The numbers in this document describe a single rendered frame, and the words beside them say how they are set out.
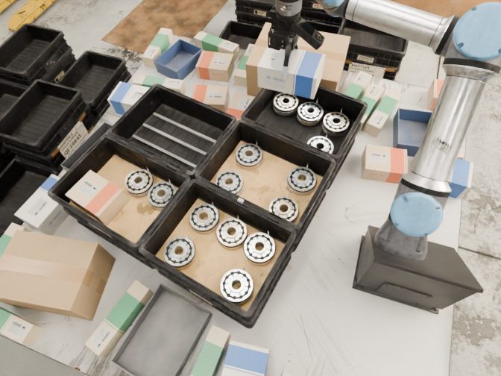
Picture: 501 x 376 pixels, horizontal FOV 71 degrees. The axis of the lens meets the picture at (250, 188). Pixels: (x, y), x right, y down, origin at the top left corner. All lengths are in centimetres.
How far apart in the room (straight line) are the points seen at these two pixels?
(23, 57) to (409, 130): 231
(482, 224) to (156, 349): 193
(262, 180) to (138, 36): 240
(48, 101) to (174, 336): 159
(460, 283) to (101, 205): 110
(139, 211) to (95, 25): 265
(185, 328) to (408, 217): 78
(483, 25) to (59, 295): 130
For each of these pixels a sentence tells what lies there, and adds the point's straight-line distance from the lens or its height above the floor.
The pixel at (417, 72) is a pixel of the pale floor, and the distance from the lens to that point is 313.
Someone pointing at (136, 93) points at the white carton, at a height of 79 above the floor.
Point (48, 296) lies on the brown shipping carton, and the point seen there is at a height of 86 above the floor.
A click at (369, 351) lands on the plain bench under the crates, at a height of 70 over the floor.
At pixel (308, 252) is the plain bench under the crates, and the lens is 132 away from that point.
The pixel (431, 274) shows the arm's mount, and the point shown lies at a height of 99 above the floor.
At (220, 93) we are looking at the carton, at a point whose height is 78.
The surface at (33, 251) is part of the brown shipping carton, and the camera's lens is 137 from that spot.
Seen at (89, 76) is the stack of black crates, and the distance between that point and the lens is 260.
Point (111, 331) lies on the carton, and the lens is 128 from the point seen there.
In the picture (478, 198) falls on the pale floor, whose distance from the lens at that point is 255.
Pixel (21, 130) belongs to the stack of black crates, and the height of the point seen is 49.
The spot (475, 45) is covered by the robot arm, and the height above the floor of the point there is 144.
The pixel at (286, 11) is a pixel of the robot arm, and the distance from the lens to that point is 110.
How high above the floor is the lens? 193
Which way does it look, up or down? 60 degrees down
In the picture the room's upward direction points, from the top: 4 degrees counter-clockwise
